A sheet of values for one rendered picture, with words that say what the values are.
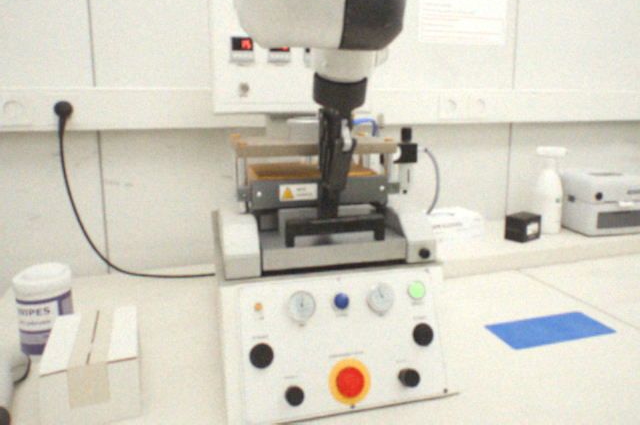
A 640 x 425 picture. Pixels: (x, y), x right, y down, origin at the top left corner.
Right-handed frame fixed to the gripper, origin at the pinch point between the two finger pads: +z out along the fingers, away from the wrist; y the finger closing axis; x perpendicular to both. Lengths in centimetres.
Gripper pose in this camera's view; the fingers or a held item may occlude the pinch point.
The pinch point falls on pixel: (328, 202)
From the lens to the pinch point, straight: 77.2
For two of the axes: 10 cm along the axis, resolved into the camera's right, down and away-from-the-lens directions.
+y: 2.5, 4.8, -8.4
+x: 9.6, -0.4, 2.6
